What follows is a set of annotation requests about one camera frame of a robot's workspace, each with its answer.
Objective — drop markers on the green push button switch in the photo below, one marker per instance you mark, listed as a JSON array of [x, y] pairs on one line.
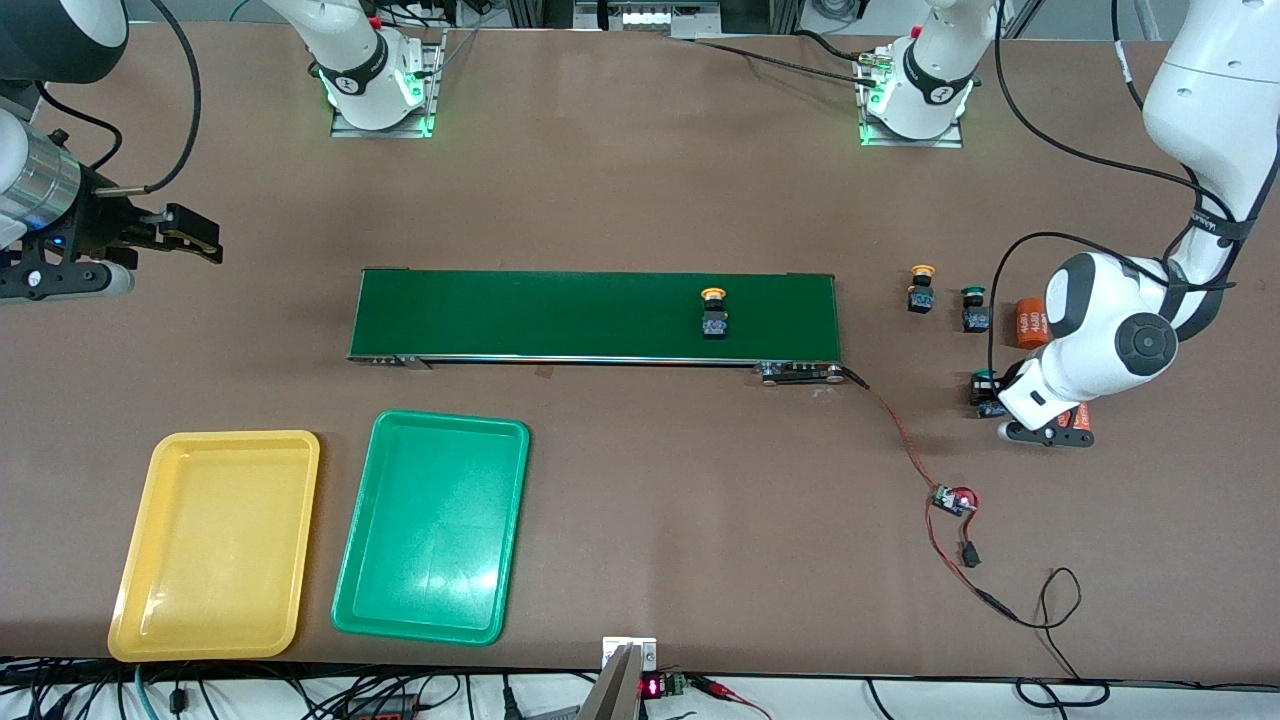
[[975, 318], [984, 378]]

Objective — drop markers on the grey metal camera bracket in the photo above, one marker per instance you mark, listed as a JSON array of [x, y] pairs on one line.
[[615, 690]]

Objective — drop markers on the silver aluminium frame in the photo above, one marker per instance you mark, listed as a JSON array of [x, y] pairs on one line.
[[650, 15]]

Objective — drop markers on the yellow plastic tray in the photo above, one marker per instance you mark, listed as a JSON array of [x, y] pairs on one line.
[[210, 580]]

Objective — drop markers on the green plastic tray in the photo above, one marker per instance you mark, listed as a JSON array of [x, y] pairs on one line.
[[430, 570]]

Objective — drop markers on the red digit display module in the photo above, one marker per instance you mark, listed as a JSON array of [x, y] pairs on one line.
[[660, 686]]

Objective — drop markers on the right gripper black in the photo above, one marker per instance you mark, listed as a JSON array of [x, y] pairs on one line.
[[102, 222]]

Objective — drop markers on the black power strip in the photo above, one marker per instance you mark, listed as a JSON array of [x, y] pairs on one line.
[[385, 712]]

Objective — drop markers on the green conveyor belt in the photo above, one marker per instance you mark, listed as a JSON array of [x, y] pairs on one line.
[[500, 335]]

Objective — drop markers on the small black controller board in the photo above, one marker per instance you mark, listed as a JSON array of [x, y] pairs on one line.
[[953, 499]]

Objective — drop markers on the orange 4680 battery cylinder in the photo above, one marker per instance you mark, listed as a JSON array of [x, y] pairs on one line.
[[1030, 322], [1084, 416]]

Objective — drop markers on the red clip lead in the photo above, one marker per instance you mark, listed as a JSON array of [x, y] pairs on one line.
[[725, 690]]

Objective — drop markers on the yellow push button switch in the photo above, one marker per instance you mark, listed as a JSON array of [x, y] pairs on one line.
[[921, 297], [714, 322]]

